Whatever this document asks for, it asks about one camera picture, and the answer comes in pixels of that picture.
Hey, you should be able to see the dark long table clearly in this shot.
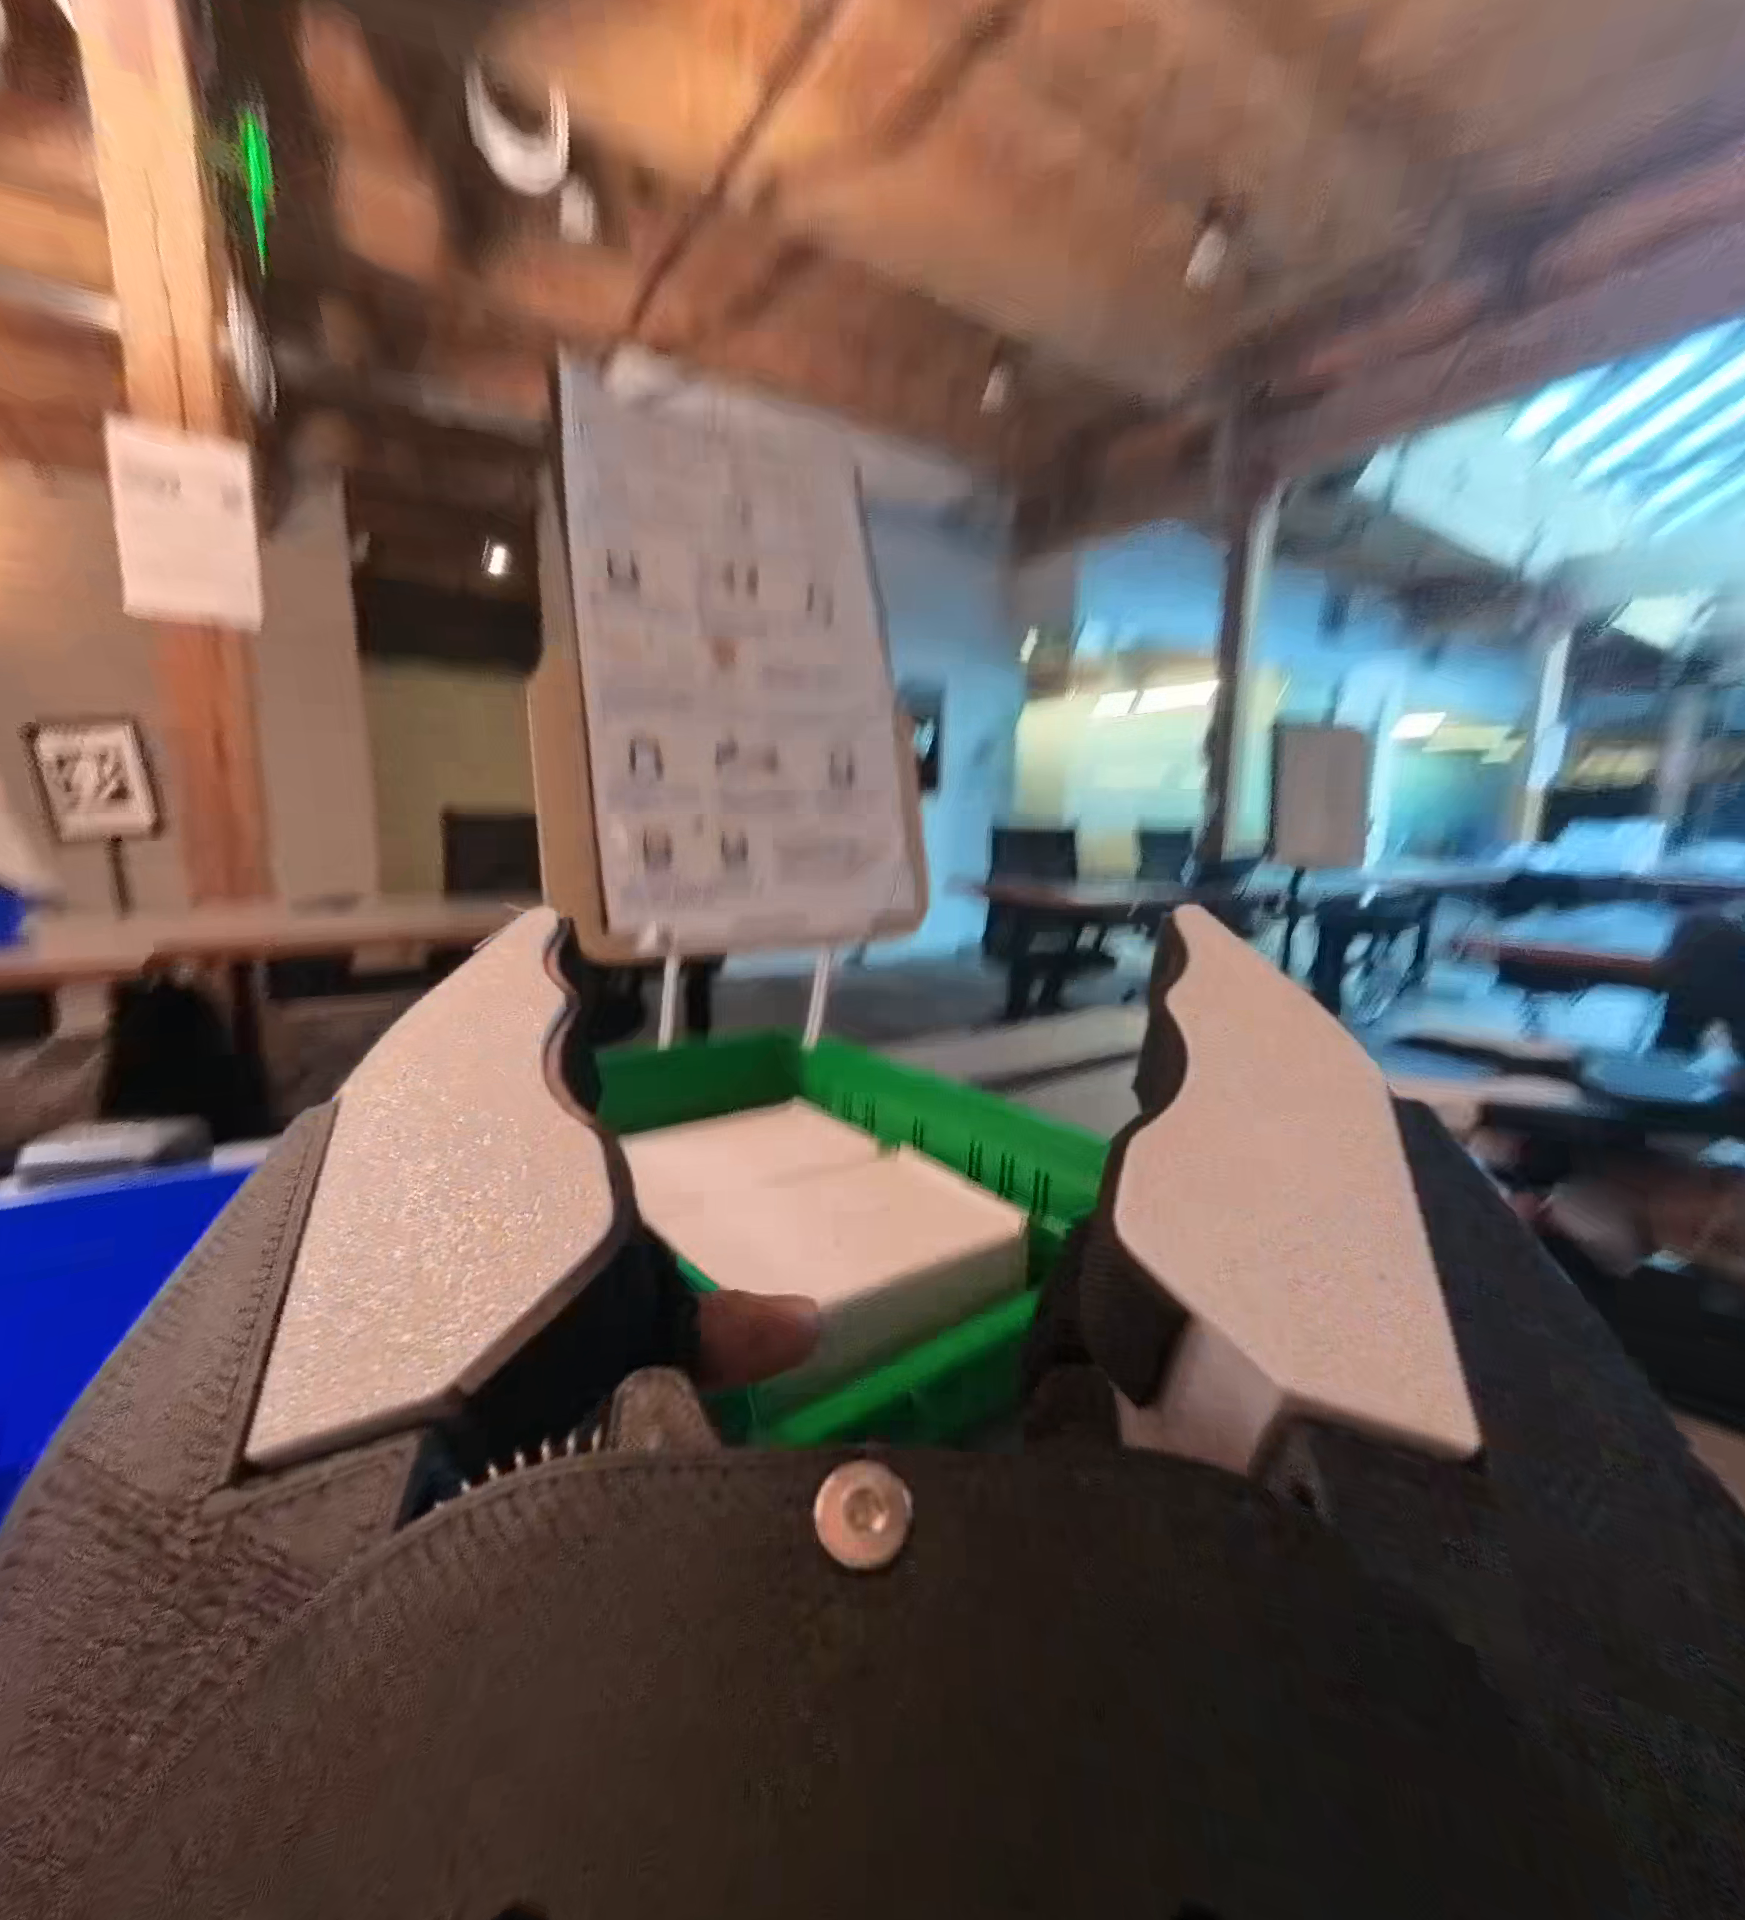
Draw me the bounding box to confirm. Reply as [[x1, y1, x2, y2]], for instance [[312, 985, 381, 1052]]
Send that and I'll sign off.
[[979, 862, 1564, 1022]]

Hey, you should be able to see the white cardboard mailer box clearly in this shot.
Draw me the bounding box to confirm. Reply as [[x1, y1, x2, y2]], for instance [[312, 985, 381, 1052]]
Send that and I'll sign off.
[[613, 1099, 889, 1202], [632, 1148, 1032, 1373]]

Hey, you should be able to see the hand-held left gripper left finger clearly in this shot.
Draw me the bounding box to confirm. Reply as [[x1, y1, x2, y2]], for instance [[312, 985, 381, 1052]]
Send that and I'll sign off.
[[241, 905, 643, 1469]]

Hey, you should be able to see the white paper sign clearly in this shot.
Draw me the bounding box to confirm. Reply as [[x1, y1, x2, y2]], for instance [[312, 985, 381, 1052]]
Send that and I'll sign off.
[[105, 415, 265, 629]]

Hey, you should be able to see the green plastic bin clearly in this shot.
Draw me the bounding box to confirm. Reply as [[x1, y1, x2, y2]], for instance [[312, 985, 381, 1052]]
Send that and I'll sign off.
[[594, 1031, 1113, 1450]]

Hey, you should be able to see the cardboard instruction board on legs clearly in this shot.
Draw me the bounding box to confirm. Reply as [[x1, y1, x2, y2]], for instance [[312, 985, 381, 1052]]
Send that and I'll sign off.
[[527, 352, 930, 1052]]

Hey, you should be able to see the framed black white code sign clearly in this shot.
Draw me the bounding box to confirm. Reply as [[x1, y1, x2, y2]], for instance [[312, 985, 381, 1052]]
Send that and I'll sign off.
[[21, 717, 164, 845]]

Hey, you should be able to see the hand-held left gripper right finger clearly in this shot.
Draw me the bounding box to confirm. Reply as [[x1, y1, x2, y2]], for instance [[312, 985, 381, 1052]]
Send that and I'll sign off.
[[1067, 902, 1484, 1479]]

